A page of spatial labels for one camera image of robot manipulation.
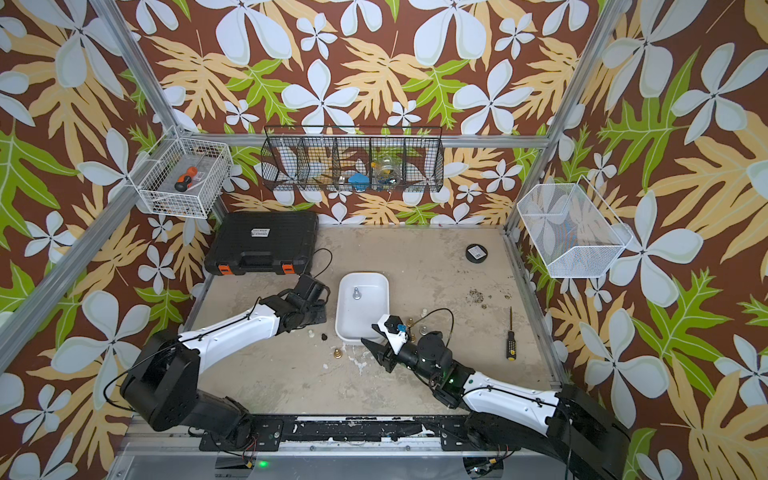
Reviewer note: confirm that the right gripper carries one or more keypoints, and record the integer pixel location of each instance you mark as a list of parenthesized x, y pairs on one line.
[(385, 355)]

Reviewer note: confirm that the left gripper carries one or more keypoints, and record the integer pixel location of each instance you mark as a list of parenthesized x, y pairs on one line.
[(323, 313)]

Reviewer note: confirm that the white plastic storage box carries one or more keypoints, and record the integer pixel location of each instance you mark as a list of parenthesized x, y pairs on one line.
[(354, 318)]

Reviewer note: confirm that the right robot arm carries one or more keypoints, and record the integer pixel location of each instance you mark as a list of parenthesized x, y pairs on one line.
[(566, 424)]

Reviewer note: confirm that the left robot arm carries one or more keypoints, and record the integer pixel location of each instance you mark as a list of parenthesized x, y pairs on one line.
[(162, 385)]

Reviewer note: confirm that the black tool case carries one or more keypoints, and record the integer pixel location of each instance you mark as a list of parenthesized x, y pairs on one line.
[(263, 242)]

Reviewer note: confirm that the black round tape disc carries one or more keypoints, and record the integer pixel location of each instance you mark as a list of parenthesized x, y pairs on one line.
[(476, 253)]

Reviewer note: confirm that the yellow black screwdriver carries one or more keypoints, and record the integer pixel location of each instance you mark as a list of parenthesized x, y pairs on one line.
[(511, 345)]

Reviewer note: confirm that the blue object in basket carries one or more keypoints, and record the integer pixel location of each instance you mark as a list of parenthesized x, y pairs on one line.
[(359, 182)]

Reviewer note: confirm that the clear plastic container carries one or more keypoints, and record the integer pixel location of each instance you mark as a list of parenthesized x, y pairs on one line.
[(387, 171)]

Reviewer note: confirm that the red black screwdriver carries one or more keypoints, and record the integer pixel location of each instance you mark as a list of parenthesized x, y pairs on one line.
[(185, 180)]

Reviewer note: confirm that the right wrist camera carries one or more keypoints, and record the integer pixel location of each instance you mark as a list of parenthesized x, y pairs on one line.
[(396, 333)]

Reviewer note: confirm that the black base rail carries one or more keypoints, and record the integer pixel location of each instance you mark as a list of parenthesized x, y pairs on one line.
[(452, 433)]

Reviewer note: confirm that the black wire basket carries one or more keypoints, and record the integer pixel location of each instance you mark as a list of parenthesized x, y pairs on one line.
[(325, 160)]

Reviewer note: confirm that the white wire basket left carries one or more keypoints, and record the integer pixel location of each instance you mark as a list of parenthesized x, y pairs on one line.
[(162, 165)]

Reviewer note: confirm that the white wire basket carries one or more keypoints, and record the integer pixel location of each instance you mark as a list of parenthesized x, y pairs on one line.
[(162, 165), (573, 229)]

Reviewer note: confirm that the white wire basket right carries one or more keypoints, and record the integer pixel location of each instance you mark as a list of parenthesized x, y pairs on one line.
[(573, 229)]

